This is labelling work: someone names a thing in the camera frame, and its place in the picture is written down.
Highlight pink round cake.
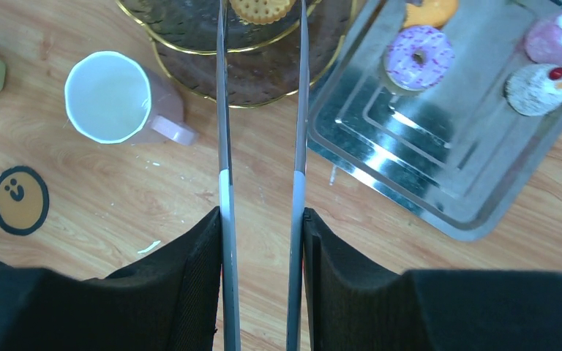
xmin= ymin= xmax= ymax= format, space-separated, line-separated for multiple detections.
xmin=524 ymin=10 xmax=562 ymax=66

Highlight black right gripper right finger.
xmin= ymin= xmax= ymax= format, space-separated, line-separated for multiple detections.
xmin=302 ymin=208 xmax=562 ymax=350

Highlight orange round biscuit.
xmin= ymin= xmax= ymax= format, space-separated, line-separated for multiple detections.
xmin=229 ymin=0 xmax=296 ymax=25

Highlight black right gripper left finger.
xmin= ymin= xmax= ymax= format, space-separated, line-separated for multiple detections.
xmin=0 ymin=208 xmax=222 ymax=350

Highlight purple frosted donut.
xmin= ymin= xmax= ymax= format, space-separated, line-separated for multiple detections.
xmin=383 ymin=25 xmax=455 ymax=92

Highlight three-tier glass cake stand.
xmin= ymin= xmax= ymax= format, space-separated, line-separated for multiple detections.
xmin=117 ymin=1 xmax=357 ymax=108

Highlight long metal tongs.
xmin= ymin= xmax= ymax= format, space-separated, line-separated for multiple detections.
xmin=215 ymin=0 xmax=310 ymax=351

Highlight metal serving tray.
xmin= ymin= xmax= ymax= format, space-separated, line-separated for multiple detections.
xmin=308 ymin=1 xmax=562 ymax=241

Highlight orange heart cookie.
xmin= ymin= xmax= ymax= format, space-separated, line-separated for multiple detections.
xmin=402 ymin=0 xmax=460 ymax=29

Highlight white cream cupcake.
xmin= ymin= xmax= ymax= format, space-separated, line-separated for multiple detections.
xmin=504 ymin=64 xmax=562 ymax=116

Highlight pink mug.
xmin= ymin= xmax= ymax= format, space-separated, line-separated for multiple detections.
xmin=64 ymin=51 xmax=198 ymax=146

